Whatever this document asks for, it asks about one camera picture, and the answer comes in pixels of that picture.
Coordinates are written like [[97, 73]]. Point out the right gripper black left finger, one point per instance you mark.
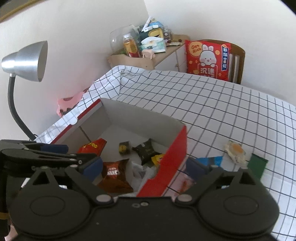
[[44, 208]]

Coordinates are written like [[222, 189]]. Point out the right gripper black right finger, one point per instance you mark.
[[224, 202]]

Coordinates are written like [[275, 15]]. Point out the dark green snack packet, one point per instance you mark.
[[257, 165]]

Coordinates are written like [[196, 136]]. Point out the blue snack bag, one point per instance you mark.
[[208, 161]]

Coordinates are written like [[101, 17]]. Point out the egg print snack packet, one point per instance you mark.
[[235, 152]]

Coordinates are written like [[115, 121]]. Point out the orange-brown snack bag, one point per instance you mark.
[[114, 178]]

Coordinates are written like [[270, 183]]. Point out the large red snack bag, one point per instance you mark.
[[96, 147]]

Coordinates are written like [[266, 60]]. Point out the yellow candy bag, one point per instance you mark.
[[157, 159]]

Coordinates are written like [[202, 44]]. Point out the black snack packet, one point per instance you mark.
[[145, 151]]

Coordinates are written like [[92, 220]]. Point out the small black yellow packet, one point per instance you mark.
[[124, 148]]

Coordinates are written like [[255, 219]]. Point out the white black grid tablecloth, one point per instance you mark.
[[214, 112]]

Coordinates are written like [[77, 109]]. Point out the silver desk lamp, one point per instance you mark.
[[28, 63]]

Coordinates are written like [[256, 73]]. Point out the red cardboard box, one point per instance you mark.
[[154, 144]]

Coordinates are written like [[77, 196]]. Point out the red rabbit cushion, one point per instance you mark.
[[208, 59]]

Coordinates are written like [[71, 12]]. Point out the wooden chair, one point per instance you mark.
[[236, 63]]

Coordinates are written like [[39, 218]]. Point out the clear glass jar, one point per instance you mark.
[[116, 38]]

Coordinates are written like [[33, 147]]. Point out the wooden side cabinet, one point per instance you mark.
[[173, 59]]

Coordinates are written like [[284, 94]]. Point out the orange drink bottle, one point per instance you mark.
[[130, 46]]

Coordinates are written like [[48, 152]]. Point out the tissue pack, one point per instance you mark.
[[155, 44]]

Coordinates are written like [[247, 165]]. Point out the gold picture frame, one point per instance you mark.
[[11, 8]]

